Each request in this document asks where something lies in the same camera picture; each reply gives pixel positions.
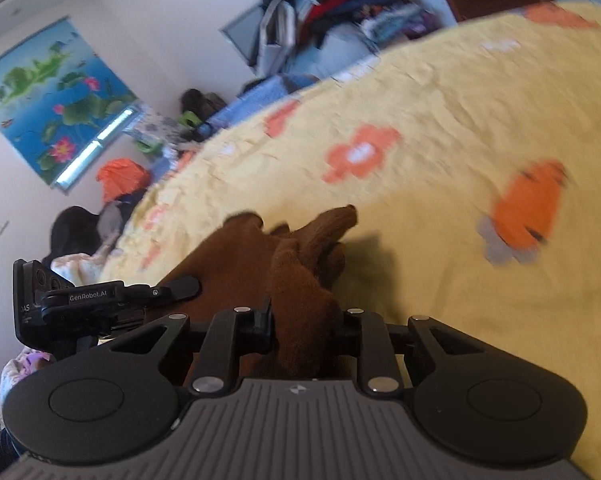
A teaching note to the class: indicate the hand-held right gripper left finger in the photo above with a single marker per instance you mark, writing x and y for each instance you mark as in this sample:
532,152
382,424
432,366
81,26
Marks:
264,327

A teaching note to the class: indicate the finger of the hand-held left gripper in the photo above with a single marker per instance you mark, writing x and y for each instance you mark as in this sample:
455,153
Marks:
178,287

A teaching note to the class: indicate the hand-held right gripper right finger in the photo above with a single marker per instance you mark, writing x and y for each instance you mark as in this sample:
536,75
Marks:
370,340

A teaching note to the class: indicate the brown small garment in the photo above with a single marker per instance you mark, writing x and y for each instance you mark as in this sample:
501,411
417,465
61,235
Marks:
240,260

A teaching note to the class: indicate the pile of mixed clothes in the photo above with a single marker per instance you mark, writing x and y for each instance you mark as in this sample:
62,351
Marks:
340,0

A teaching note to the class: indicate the pink floral cloth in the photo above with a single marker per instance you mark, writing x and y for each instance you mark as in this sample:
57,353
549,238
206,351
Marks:
23,370

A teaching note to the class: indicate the black garment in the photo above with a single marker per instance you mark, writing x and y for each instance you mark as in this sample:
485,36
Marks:
75,232

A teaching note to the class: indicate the orange cloth bundle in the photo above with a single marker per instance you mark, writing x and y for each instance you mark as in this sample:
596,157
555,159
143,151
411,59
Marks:
123,175

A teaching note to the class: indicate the window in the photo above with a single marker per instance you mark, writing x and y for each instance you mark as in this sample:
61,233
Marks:
93,152

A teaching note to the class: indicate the green plastic stool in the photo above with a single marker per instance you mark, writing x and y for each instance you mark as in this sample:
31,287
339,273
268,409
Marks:
189,119

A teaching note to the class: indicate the dark bundle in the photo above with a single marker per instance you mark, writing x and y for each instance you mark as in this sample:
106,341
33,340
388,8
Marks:
200,102

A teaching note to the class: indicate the blue quilted blanket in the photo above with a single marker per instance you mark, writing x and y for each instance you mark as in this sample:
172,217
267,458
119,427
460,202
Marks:
260,97

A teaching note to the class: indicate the lotus flower window blind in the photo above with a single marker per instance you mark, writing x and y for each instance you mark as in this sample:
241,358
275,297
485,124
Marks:
45,95

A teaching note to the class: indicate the yellow floral bedsheet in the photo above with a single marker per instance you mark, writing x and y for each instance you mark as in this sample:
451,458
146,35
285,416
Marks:
455,110

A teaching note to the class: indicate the grey framed board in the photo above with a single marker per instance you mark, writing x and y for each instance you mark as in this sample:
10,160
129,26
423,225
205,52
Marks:
243,30

